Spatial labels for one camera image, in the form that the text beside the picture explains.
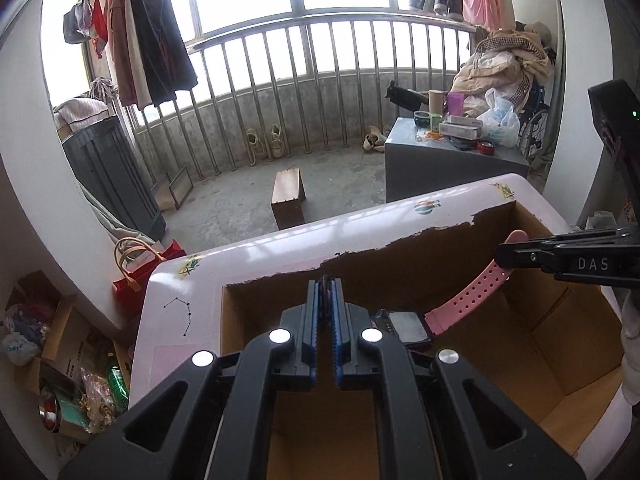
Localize framed panel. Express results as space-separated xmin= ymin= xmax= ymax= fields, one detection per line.
xmin=150 ymin=165 xmax=194 ymax=211

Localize grey metal side cabinet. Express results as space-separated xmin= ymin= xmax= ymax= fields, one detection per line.
xmin=385 ymin=117 xmax=530 ymax=204

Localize red tote bag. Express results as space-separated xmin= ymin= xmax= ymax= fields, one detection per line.
xmin=112 ymin=237 xmax=187 ymax=314

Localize large cardboard box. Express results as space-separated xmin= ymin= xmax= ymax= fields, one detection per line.
xmin=220 ymin=200 xmax=627 ymax=480

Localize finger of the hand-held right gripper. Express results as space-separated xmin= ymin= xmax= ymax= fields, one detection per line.
xmin=496 ymin=240 xmax=640 ymax=287
xmin=515 ymin=226 xmax=640 ymax=249

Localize red hanging garment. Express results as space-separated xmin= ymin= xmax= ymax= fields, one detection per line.
xmin=90 ymin=0 xmax=111 ymax=59

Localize white plastic bag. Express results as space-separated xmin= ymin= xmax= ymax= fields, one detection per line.
xmin=476 ymin=87 xmax=521 ymax=147

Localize crumpled plastic bag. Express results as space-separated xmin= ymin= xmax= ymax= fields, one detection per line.
xmin=2 ymin=305 xmax=42 ymax=367

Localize green plastic bottle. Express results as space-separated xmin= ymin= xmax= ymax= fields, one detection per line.
xmin=107 ymin=352 xmax=129 ymax=412

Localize white shoe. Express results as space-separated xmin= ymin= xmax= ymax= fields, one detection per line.
xmin=269 ymin=124 xmax=291 ymax=159
xmin=244 ymin=128 xmax=264 ymax=166

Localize beige sandals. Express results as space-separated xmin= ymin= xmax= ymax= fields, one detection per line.
xmin=362 ymin=127 xmax=389 ymax=154

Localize folded white bedding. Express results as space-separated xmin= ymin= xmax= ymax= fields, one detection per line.
xmin=52 ymin=97 xmax=115 ymax=137

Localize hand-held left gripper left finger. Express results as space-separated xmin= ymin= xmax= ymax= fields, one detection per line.
xmin=59 ymin=275 xmax=329 ymax=480

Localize dark grey cabinet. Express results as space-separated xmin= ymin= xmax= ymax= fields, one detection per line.
xmin=62 ymin=115 xmax=168 ymax=242

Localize small wooden stool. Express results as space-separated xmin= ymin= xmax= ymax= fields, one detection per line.
xmin=271 ymin=169 xmax=307 ymax=231

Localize wheelchair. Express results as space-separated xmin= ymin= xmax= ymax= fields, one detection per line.
xmin=515 ymin=80 xmax=552 ymax=162

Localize dark hanging coat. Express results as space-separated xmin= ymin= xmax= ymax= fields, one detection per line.
xmin=124 ymin=0 xmax=199 ymax=109

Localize white flat boxes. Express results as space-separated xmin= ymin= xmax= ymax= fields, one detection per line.
xmin=438 ymin=114 xmax=484 ymax=140

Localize clear bag of clutter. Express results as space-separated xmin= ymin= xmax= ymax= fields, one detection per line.
xmin=79 ymin=367 xmax=122 ymax=434

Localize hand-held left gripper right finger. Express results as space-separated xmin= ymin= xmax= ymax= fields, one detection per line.
xmin=331 ymin=276 xmax=587 ymax=480

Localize pile of beige clothes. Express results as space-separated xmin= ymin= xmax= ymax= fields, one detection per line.
xmin=452 ymin=21 xmax=557 ymax=126

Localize pink printed tablecloth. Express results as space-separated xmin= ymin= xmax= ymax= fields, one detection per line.
xmin=127 ymin=172 xmax=577 ymax=480

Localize metal balcony railing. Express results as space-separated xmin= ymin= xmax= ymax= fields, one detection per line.
xmin=119 ymin=10 xmax=477 ymax=182

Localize checked cloth bundle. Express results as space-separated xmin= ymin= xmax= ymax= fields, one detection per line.
xmin=89 ymin=77 xmax=119 ymax=107

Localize pink strap smart watch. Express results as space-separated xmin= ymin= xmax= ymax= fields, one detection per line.
xmin=320 ymin=230 xmax=529 ymax=353

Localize grey hanging garment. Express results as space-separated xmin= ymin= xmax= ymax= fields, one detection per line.
xmin=63 ymin=0 xmax=94 ymax=45

